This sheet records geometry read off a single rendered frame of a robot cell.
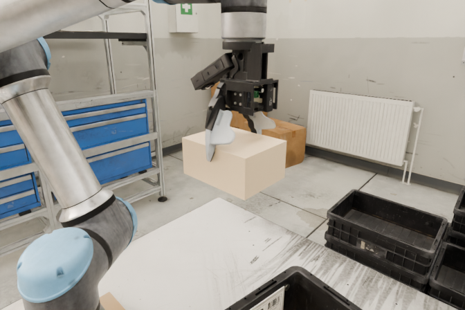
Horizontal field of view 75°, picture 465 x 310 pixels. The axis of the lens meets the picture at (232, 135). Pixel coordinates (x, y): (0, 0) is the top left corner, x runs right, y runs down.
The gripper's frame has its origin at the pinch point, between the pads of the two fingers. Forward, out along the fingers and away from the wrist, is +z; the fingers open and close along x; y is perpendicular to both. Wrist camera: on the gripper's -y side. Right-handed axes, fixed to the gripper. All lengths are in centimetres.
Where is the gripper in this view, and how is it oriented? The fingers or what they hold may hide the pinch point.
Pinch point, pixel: (233, 150)
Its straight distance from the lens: 58.2
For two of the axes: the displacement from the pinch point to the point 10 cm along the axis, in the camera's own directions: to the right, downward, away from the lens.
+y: 7.4, 2.1, -6.4
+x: 6.7, -2.2, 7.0
